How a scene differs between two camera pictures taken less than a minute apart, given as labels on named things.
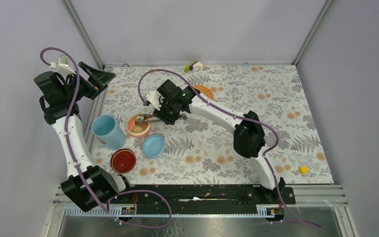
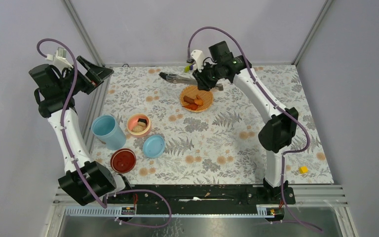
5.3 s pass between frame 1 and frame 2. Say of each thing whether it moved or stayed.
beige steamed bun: stayed
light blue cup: stayed
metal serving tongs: moved
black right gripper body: moved
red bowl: stayed
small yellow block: stayed
